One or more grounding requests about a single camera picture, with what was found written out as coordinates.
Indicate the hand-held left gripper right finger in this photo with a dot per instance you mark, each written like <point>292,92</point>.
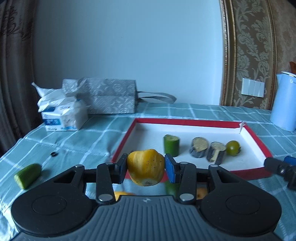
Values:
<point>168,168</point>

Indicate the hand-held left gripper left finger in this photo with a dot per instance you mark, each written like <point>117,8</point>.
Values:
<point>122,168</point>

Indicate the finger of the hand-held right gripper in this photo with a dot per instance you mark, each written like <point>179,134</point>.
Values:
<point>275,165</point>
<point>291,160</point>

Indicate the yellow bell pepper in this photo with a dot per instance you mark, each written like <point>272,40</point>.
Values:
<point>145,166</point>

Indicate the green cucumber piece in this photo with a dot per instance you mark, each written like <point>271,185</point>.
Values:
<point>171,144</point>
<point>27,176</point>

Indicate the cut eggplant piece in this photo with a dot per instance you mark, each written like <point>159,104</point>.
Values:
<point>215,153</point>
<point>198,148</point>

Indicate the yellowish green citrus fruit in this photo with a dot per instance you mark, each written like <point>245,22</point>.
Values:
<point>232,148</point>

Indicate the red shallow cardboard tray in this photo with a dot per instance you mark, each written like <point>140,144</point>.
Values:
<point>208,132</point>

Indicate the green lime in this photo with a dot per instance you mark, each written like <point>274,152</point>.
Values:
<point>171,188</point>

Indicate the yellow lemon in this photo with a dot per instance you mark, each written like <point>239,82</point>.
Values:
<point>121,195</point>

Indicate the green checked tablecloth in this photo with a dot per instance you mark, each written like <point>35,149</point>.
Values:
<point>97,139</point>

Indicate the small brown pear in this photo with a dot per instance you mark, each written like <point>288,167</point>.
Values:
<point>201,193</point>

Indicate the light blue electric kettle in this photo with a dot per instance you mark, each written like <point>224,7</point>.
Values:
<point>284,109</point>

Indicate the silver patterned gift bag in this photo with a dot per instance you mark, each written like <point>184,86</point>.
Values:
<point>111,97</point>

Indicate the white tissue pack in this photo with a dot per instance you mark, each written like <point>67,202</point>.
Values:
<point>67,118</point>

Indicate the brown wooden furniture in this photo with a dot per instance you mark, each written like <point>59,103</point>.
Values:
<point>293,67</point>

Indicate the white wall switch panel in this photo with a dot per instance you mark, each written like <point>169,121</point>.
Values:
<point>253,87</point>

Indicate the gold wall moulding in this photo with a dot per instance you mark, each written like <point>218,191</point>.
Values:
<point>225,58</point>

